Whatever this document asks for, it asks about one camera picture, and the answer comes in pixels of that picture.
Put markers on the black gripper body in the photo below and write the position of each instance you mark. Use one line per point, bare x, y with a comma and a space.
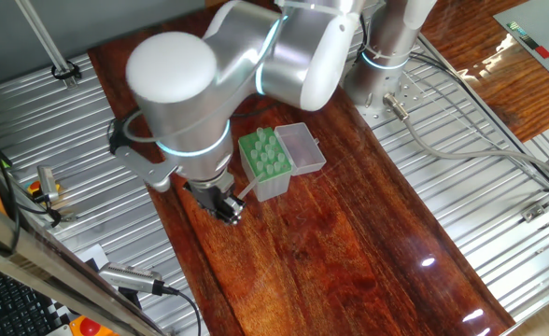
209, 193

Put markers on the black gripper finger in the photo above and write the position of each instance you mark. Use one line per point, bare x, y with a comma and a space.
235, 209
221, 212

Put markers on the pipette tip box green rack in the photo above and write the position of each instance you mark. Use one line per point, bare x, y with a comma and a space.
274, 189

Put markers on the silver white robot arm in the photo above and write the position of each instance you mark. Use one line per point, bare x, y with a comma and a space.
176, 79

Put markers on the glossy wood grain board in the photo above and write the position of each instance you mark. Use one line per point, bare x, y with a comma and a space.
326, 256
489, 93

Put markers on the black computer mouse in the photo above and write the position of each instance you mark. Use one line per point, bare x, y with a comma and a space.
130, 298

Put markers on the checkerboard calibration sheet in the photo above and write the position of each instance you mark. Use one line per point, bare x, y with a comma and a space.
93, 256

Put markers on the orange emergency stop box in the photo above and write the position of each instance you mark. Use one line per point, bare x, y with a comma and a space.
90, 327

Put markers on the black keyboard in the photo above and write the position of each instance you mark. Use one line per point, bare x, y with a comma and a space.
8, 303

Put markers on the green toy brick strip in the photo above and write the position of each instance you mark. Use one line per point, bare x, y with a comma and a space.
516, 28

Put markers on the black toy brick strip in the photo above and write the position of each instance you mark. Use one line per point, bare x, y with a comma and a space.
529, 42

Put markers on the red toy brick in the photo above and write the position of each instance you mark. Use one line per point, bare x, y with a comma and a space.
543, 52

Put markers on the grey brick baseplate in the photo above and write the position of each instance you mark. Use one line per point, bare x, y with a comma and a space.
545, 23

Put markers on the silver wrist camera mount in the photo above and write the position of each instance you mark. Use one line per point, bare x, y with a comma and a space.
146, 170

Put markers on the silver ribbed camera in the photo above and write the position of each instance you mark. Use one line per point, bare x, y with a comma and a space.
130, 277

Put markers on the metal frame beam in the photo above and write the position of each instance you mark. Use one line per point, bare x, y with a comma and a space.
46, 266

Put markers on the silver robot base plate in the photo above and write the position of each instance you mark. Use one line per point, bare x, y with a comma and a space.
412, 95

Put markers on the silver aluminium corner bracket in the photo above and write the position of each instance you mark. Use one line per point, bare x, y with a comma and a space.
533, 212

